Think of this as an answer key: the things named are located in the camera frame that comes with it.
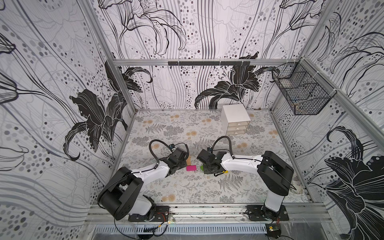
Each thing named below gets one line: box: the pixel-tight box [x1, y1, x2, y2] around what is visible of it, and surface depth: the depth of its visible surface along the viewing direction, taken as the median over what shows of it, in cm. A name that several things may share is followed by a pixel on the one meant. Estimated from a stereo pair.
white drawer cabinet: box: [220, 103, 251, 136], surface depth 100 cm
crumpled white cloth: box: [289, 178, 305, 194], surface depth 80 cm
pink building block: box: [186, 165, 197, 172], surface depth 90 cm
